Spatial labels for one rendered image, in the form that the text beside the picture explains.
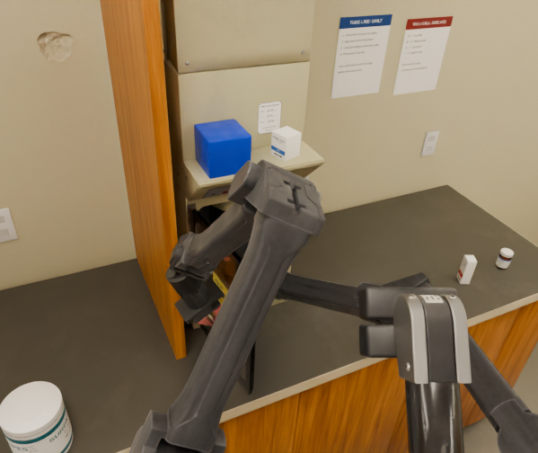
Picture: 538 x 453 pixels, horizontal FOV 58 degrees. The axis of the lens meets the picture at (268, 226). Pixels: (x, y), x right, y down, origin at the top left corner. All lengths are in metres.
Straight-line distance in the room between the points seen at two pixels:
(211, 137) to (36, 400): 0.70
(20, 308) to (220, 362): 1.17
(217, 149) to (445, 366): 0.73
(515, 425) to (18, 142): 1.36
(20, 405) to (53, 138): 0.74
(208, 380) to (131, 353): 0.88
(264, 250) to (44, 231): 1.22
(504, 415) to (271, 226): 0.43
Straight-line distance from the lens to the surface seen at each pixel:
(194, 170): 1.12
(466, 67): 2.21
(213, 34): 1.09
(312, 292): 1.14
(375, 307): 0.50
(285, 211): 0.56
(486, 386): 0.85
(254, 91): 1.17
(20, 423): 1.24
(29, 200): 1.65
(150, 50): 0.97
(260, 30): 1.13
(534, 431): 0.77
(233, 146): 1.07
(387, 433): 2.05
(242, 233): 0.74
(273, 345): 1.48
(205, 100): 1.13
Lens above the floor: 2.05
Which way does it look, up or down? 35 degrees down
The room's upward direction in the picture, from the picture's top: 3 degrees clockwise
